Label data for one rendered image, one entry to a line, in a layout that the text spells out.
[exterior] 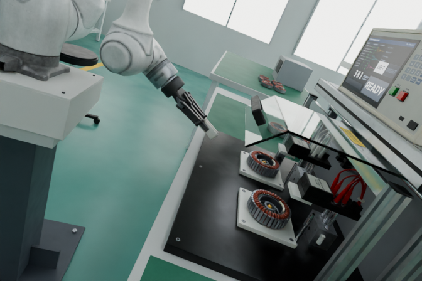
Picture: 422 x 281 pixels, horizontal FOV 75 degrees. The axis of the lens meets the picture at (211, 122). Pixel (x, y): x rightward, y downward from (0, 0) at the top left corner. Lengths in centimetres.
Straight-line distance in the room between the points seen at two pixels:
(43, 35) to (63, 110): 22
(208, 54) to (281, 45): 136
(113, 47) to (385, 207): 62
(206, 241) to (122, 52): 45
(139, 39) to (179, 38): 478
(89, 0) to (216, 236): 81
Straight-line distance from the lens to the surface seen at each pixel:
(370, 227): 56
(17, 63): 90
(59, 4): 90
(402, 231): 76
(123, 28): 72
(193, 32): 542
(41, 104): 81
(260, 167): 92
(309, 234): 80
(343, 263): 60
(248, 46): 534
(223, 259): 62
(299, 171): 99
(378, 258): 80
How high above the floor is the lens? 120
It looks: 21 degrees down
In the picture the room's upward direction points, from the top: 22 degrees clockwise
